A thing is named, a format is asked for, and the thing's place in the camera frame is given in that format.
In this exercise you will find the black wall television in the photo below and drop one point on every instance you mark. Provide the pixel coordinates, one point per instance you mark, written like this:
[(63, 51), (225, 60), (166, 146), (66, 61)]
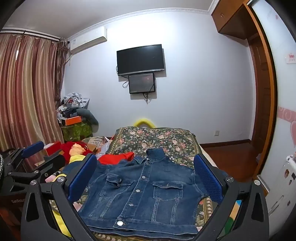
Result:
[(140, 59)]

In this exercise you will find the pile of clothes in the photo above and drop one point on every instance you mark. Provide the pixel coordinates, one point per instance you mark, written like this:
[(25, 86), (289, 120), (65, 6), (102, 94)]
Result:
[(71, 102)]

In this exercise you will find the red plush toy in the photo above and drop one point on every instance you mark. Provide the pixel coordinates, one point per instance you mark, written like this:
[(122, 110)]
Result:
[(76, 148)]

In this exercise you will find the orange box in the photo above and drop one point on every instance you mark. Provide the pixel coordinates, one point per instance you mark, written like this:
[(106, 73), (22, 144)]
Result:
[(73, 120)]

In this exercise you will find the green floral cabinet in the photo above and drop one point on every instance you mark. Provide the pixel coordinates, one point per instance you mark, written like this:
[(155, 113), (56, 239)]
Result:
[(76, 132)]

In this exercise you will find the striped pink curtain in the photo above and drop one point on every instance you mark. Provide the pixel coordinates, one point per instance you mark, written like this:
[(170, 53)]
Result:
[(25, 92)]

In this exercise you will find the small black wall monitor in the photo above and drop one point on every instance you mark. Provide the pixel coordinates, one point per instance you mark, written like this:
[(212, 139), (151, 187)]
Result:
[(141, 83)]

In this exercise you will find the dark floral blanket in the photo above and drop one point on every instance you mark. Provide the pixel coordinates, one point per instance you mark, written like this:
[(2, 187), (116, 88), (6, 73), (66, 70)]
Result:
[(157, 141)]

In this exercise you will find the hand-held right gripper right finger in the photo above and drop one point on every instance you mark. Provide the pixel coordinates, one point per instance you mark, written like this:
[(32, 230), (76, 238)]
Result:
[(208, 179)]

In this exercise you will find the white wall socket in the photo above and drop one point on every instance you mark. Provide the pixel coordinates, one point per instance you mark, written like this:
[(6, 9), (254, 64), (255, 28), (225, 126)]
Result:
[(216, 132)]

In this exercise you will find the white air conditioner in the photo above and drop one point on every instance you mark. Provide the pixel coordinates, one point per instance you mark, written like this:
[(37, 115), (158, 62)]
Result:
[(89, 39)]

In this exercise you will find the cream and tan blanket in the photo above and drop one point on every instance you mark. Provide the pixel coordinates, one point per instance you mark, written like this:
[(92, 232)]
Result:
[(209, 155)]

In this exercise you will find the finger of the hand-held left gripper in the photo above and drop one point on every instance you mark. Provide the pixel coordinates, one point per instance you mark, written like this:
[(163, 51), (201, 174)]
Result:
[(33, 148), (54, 160)]

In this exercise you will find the curtain rod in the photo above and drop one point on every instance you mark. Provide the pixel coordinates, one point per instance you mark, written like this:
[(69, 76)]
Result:
[(30, 34)]

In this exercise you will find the red and white sticker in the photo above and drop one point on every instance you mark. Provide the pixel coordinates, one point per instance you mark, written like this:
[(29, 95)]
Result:
[(291, 58)]

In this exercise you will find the wooden overhead cabinet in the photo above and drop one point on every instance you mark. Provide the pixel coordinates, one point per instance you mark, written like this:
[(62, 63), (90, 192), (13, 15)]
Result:
[(227, 16)]

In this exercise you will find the blue denim jacket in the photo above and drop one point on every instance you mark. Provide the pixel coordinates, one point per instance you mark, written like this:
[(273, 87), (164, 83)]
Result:
[(143, 197)]

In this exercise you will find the red cloth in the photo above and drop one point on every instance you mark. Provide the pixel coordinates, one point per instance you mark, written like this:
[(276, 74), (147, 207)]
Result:
[(115, 158)]

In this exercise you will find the white plastic fixture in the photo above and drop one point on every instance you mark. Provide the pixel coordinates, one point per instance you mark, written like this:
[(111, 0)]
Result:
[(291, 165)]

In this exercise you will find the white wardrobe door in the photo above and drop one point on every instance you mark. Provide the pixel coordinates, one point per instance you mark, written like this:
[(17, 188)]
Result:
[(283, 97)]

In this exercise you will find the clear plastic bag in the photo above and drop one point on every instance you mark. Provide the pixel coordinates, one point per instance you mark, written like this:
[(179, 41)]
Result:
[(105, 144)]

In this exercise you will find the red box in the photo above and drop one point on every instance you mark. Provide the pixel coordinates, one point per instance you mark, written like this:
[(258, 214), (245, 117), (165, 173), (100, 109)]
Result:
[(52, 148)]

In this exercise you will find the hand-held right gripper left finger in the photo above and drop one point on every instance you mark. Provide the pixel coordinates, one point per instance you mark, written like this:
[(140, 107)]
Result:
[(83, 176)]

